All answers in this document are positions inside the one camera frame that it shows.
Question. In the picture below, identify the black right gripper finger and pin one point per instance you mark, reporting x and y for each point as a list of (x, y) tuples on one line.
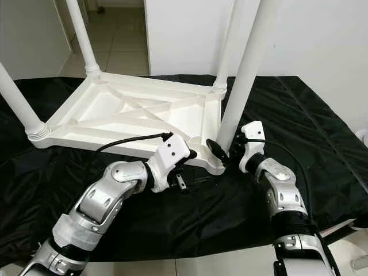
[(215, 149)]

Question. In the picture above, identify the white plastic table top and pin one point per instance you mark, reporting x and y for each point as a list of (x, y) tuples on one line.
[(92, 109)]

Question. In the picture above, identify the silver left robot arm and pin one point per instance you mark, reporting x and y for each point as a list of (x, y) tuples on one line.
[(98, 201)]

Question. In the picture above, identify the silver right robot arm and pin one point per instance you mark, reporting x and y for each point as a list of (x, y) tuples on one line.
[(287, 195)]

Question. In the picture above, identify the black cloth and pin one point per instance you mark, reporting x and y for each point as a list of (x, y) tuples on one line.
[(34, 201)]

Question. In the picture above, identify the white round stand base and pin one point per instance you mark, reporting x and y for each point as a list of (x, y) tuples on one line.
[(359, 263)]

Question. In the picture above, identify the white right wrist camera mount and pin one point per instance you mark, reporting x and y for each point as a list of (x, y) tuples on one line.
[(253, 135)]

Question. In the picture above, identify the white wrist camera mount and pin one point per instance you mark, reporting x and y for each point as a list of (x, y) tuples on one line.
[(169, 154), (253, 135)]

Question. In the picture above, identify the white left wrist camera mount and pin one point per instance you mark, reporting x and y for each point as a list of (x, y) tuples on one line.
[(169, 154)]

